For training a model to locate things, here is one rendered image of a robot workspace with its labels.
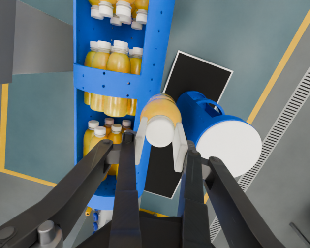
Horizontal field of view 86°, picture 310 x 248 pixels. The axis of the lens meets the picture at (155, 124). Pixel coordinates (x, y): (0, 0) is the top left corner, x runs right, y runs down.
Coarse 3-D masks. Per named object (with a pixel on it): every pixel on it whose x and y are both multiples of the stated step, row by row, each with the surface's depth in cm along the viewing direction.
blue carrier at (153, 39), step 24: (168, 0) 43; (96, 24) 58; (144, 24) 62; (168, 24) 46; (144, 48) 43; (96, 72) 43; (120, 72) 43; (144, 72) 45; (120, 96) 45; (144, 96) 48; (96, 120) 71; (120, 120) 76; (144, 144) 55; (144, 168) 61; (96, 192) 63
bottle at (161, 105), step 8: (152, 96) 39; (160, 96) 32; (168, 96) 35; (152, 104) 26; (160, 104) 26; (168, 104) 26; (144, 112) 26; (152, 112) 25; (160, 112) 24; (168, 112) 24; (176, 112) 26; (176, 120) 25
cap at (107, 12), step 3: (99, 6) 46; (102, 6) 46; (105, 6) 46; (99, 9) 46; (102, 9) 46; (105, 9) 46; (108, 9) 46; (111, 9) 47; (99, 12) 47; (102, 12) 46; (105, 12) 46; (108, 12) 46; (111, 12) 47; (102, 15) 49; (105, 15) 48; (108, 15) 48; (111, 15) 47
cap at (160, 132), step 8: (152, 120) 22; (160, 120) 21; (168, 120) 22; (152, 128) 22; (160, 128) 21; (168, 128) 21; (152, 136) 22; (160, 136) 22; (168, 136) 22; (152, 144) 22; (160, 144) 22; (168, 144) 22
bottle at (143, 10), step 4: (136, 0) 46; (140, 0) 45; (144, 0) 45; (148, 0) 45; (136, 4) 47; (140, 4) 46; (144, 4) 46; (148, 4) 46; (136, 8) 48; (140, 8) 47; (144, 8) 47; (136, 12) 48; (140, 12) 47; (144, 12) 47
